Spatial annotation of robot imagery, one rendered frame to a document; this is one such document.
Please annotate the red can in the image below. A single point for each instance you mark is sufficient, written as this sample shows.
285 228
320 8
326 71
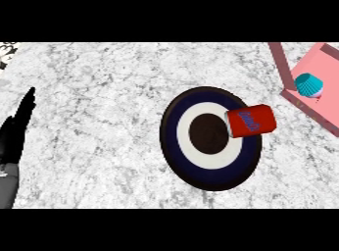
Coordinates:
251 121

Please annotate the pink box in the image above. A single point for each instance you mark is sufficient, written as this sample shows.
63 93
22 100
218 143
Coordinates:
329 91

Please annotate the teal cupcake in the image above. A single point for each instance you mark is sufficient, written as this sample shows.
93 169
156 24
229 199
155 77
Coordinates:
309 85

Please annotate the dark blue and white plate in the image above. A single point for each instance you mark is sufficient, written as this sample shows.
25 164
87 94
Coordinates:
209 163

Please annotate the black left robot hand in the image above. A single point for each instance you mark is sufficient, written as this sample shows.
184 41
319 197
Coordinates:
14 134

